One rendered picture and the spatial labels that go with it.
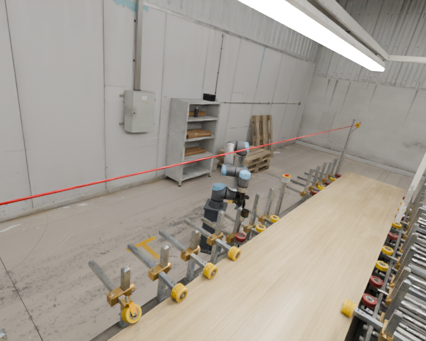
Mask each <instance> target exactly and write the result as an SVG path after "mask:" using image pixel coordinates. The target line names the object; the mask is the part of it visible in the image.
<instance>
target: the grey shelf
mask: <svg viewBox="0 0 426 341"><path fill-rule="evenodd" d="M196 106H198V107H199V108H198V109H199V110H198V111H206V115H205V116H197V118H196V117H194V116H188V115H189V111H195V107H196ZM204 106H205V107H204ZM219 106H220V107H219ZM220 109H221V103H220V102H217V101H206V100H203V99H189V98H171V99H170V116H169V125H168V143H167V152H166V166H170V165H174V164H180V163H183V162H189V161H192V160H198V159H202V158H207V157H211V156H214V149H215V145H216V136H217V130H218V122H219V117H220ZM185 112H186V113H185ZM187 129H205V130H206V131H210V132H211V134H212V135H211V136H207V137H196V138H190V139H187V138H186V135H187ZM183 132H184V133H183ZM214 138H215V139H214ZM200 144H201V145H200ZM197 146H200V147H201V149H204V148H205V149H206V152H203V153H200V154H194V155H190V156H185V157H184V155H185V148H189V147H197ZM212 163H213V158H209V159H205V160H200V161H196V162H191V163H187V164H182V165H178V166H173V167H169V168H166V169H165V177H164V178H165V179H167V177H166V176H168V177H170V178H171V179H174V180H175V181H178V182H179V187H181V181H184V180H186V179H190V178H194V177H198V176H200V175H204V174H207V173H210V175H209V177H211V172H212ZM210 166H211V167H210Z"/></svg>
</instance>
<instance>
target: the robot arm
mask: <svg viewBox="0 0 426 341"><path fill-rule="evenodd" d="M249 147H250V145H249V143H248V142H244V141H235V140H233V141H228V142H226V143H225V145H224V150H225V153H229V152H235V151H239V150H244V149H248V148H249ZM248 153H249V150H245V151H241V152H236V157H235V163H234V166H233V154H234V153H232V154H227V155H224V164H223V165H222V168H221V175H224V176H230V177H231V184H230V185H229V186H228V187H226V185H225V184H224V183H215V184H213V188H212V195H211V199H210V201H209V202H208V206H209V207H211V208H213V209H222V208H224V202H223V199H225V200H232V201H233V203H235V204H236V207H234V210H237V209H238V208H240V207H241V208H242V209H243V208H244V207H245V199H249V198H250V197H249V196H248V195H245V193H246V192H247V189H248V185H249V182H250V177H251V173H250V172H249V170H248V169H247V168H246V167H245V166H244V164H245V159H246V156H247V154H248Z"/></svg>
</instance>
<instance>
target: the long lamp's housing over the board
mask: <svg viewBox="0 0 426 341"><path fill-rule="evenodd" d="M280 1H282V2H284V3H285V4H286V5H288V6H290V7H291V8H292V9H294V10H296V11H297V12H298V13H300V14H302V15H303V16H304V17H306V18H308V19H309V20H311V21H312V22H314V23H315V24H317V25H318V26H320V27H321V28H323V29H324V30H326V31H327V32H329V33H330V34H332V35H333V36H334V37H336V38H338V39H339V40H340V41H342V42H344V43H345V44H346V45H348V46H350V47H351V48H353V49H355V50H356V51H357V52H359V53H361V54H362V55H363V56H365V57H366V58H368V59H370V60H371V61H372V62H374V63H376V64H377V65H378V66H380V67H382V68H383V71H382V72H384V70H385V67H386V66H385V62H384V61H382V60H381V59H380V58H378V57H377V56H376V55H375V54H374V53H372V52H371V51H369V50H368V49H367V48H366V47H365V46H364V45H362V44H361V43H359V42H358V41H357V40H356V39H355V38H353V37H352V36H351V35H349V34H348V33H347V32H346V31H345V30H343V29H342V28H340V27H339V26H338V25H337V24H336V23H334V22H333V21H332V20H330V19H329V18H328V17H326V15H324V14H323V13H322V12H320V11H319V10H318V9H317V8H315V7H314V6H313V5H311V4H310V3H309V2H307V0H280Z"/></svg>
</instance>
